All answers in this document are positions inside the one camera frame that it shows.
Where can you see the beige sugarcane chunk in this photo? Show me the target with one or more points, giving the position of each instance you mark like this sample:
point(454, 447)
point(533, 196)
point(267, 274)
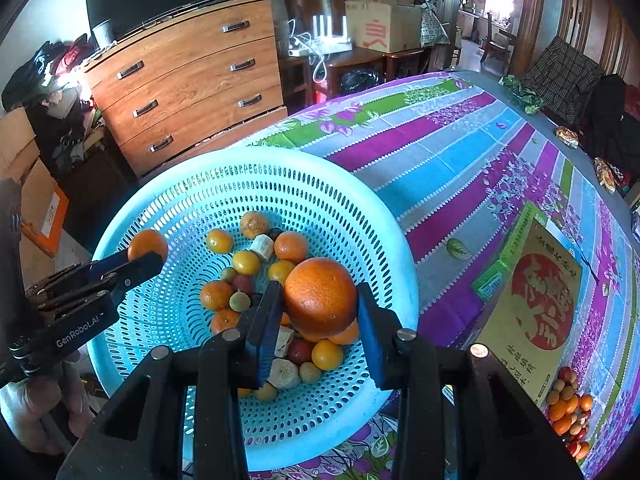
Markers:
point(262, 247)
point(284, 374)
point(284, 339)

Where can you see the turquoise plastic colander basket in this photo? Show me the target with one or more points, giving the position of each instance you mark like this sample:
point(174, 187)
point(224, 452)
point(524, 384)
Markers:
point(175, 200)

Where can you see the wooden chair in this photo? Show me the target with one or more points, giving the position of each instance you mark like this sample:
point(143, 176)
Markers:
point(495, 40)

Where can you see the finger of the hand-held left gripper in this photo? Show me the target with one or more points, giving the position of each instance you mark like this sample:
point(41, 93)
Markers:
point(135, 275)
point(107, 264)

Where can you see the cardboard box with red print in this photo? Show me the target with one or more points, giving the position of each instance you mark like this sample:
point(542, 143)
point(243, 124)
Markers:
point(382, 27)

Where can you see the heap of mixed clothes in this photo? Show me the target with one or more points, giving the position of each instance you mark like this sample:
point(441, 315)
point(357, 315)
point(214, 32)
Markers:
point(45, 70)

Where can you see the large dimpled round orange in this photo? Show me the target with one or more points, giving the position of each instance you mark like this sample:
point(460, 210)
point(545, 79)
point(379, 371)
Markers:
point(320, 295)

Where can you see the wooden wardrobe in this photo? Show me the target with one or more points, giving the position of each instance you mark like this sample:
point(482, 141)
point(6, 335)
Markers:
point(575, 5)

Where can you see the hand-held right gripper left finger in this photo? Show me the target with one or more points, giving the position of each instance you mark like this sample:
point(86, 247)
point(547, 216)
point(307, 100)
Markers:
point(269, 335)

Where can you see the pile of oranges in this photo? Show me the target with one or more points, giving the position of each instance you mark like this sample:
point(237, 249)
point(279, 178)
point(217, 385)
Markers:
point(562, 417)
point(291, 246)

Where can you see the cluster of red cherry tomatoes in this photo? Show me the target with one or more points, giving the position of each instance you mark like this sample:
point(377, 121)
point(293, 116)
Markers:
point(566, 374)

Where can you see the white router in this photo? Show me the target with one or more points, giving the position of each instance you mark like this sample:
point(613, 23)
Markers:
point(327, 27)

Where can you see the flat orange cardboard box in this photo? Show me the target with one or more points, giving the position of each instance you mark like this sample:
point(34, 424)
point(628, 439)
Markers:
point(45, 220)

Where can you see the person's left hand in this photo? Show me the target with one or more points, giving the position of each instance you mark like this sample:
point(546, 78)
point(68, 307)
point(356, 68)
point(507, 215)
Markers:
point(30, 405)

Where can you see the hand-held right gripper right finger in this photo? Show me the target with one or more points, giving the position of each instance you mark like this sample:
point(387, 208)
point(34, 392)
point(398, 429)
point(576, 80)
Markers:
point(372, 340)

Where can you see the small green jujube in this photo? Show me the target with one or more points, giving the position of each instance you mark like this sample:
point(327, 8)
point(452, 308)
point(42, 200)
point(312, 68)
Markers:
point(228, 275)
point(265, 392)
point(309, 372)
point(240, 301)

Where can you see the dark red cherry tomato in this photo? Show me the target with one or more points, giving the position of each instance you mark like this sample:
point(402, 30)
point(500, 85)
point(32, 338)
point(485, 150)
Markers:
point(243, 284)
point(300, 352)

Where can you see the bread package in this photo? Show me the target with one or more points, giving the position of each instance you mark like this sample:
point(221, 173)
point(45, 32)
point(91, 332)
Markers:
point(567, 136)
point(605, 172)

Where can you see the small round orange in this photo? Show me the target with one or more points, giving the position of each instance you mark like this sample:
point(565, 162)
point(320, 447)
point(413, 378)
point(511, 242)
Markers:
point(147, 244)

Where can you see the plain brown cardboard box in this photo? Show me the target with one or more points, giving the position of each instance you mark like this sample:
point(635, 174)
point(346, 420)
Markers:
point(15, 140)

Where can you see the black plastic bag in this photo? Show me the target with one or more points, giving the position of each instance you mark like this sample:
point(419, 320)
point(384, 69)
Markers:
point(360, 80)

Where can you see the large flat yellow carton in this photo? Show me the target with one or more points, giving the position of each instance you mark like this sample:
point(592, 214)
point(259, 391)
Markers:
point(540, 300)

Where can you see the green leafy vegetables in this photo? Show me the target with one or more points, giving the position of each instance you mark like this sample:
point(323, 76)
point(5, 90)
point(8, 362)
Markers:
point(522, 92)

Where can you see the wooden dresser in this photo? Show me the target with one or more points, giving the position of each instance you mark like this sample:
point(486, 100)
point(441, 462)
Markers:
point(200, 60)

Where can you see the patterned gift bag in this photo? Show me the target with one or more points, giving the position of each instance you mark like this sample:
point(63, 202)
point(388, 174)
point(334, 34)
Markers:
point(432, 25)

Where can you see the brown plaid garment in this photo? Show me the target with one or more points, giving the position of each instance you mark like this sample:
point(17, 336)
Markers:
point(560, 80)

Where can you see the pile of black clothes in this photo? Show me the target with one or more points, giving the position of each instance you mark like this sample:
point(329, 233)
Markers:
point(607, 110)

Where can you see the dark wooden side table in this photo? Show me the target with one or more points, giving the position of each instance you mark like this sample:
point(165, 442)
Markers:
point(345, 65)

